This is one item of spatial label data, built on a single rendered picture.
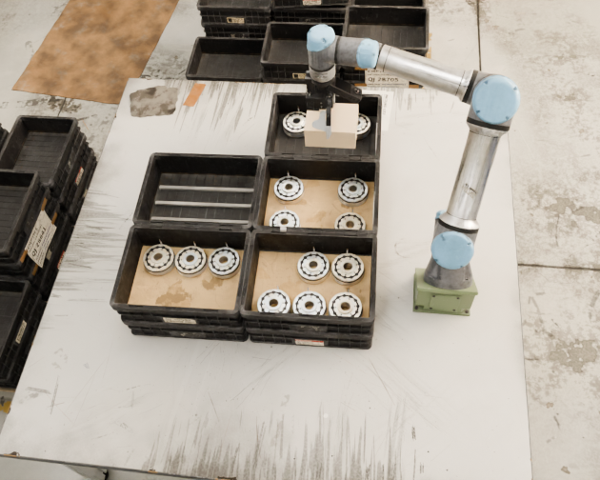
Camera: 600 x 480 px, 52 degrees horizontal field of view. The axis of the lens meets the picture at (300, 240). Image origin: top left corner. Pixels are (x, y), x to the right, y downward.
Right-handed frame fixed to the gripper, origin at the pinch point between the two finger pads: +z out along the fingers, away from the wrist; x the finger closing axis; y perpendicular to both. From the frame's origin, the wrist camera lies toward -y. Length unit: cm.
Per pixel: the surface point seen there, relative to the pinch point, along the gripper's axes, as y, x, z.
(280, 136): 21.5, -16.2, 27.0
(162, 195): 60, 14, 27
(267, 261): 18.6, 37.1, 26.9
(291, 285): 9, 45, 27
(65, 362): 82, 73, 40
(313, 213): 5.4, 17.3, 27.0
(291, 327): 7, 60, 25
